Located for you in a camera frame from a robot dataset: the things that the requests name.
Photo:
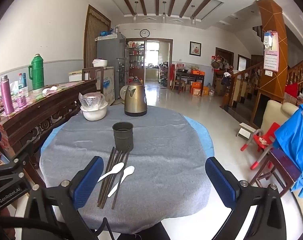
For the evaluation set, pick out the dark wooden chair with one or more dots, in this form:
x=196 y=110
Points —
x=84 y=76

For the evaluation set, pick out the white rice cooker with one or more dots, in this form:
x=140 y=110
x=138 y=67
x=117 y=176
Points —
x=100 y=63

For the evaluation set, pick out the white chest freezer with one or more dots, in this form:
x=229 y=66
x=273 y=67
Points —
x=109 y=80

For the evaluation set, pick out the dark metal utensil holder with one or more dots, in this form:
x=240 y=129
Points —
x=122 y=140

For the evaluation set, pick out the orange wooden pillar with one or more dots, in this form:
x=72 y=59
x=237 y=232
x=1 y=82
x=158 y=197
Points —
x=269 y=12

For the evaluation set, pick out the plastic wrapped metal bowl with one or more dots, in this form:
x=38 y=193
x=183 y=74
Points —
x=91 y=100

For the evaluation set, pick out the pink cup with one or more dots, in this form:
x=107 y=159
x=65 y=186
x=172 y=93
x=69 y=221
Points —
x=21 y=101

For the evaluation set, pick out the pink metal bottle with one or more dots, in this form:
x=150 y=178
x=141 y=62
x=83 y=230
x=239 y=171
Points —
x=7 y=97

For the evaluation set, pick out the round wall clock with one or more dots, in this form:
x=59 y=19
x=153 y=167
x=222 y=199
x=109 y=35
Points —
x=144 y=33

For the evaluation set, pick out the pendant lamp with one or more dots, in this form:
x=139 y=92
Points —
x=193 y=19
x=135 y=17
x=164 y=17

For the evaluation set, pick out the bronze electric kettle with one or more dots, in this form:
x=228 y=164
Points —
x=135 y=100

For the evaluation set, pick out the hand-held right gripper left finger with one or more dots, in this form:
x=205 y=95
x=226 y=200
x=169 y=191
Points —
x=87 y=182

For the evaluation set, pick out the clear glass cup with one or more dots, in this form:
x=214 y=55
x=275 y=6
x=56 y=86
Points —
x=23 y=91

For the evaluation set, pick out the dark wooden side table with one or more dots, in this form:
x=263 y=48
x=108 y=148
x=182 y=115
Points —
x=189 y=76

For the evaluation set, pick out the carved wooden sideboard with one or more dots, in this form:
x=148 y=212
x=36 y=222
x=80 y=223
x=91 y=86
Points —
x=41 y=115

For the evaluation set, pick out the blue raincoat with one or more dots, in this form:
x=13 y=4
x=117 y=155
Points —
x=296 y=142

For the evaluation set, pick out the red plastic child chair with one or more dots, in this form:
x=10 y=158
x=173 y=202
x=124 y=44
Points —
x=262 y=140

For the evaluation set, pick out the dark wooden stool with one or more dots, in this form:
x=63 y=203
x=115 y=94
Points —
x=284 y=165

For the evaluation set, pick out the pink wall calendar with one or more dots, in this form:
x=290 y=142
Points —
x=271 y=57

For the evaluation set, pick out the beige sofa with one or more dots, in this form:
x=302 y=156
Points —
x=274 y=112

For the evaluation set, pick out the round electric heater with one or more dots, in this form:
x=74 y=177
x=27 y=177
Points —
x=122 y=92

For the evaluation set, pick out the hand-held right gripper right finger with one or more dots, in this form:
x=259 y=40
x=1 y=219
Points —
x=221 y=182

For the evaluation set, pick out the brown striped curtain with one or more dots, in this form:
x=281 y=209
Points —
x=94 y=35

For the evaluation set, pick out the clear water jug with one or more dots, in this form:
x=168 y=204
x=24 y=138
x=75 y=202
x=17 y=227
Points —
x=211 y=90

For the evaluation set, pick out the red hanging cloth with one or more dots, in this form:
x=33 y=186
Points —
x=172 y=72

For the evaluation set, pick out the grey refrigerator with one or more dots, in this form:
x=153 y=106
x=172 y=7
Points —
x=109 y=52

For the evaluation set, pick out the blue bottle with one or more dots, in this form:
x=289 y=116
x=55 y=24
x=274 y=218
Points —
x=24 y=80

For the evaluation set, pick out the framed wall picture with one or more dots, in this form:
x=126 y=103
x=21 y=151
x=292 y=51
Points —
x=195 y=48

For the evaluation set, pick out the orange cardboard box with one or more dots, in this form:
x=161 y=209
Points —
x=197 y=88

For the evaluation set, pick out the bundle of dark chopsticks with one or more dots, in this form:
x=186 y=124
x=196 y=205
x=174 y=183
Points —
x=106 y=192

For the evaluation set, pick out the crumpled white cloth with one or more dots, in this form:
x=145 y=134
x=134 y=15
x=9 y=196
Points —
x=49 y=90

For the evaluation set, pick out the white step stool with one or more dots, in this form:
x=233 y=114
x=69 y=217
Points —
x=246 y=130

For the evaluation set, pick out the red capped clear bottle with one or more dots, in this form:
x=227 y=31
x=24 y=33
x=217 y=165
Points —
x=20 y=81

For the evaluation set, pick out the wooden stair railing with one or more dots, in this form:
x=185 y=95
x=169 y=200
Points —
x=246 y=72

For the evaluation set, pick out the flat orange box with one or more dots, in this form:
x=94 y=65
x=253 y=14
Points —
x=198 y=72

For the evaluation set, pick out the patterned table runner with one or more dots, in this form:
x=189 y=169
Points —
x=61 y=87

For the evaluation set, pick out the white plastic basin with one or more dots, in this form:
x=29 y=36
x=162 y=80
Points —
x=94 y=113

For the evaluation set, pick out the white plastic spoon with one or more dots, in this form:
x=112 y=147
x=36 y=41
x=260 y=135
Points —
x=117 y=167
x=128 y=170

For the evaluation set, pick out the green thermos flask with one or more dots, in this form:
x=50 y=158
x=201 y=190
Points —
x=37 y=72

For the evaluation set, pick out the grey tablecloth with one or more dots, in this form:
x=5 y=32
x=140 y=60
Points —
x=154 y=167

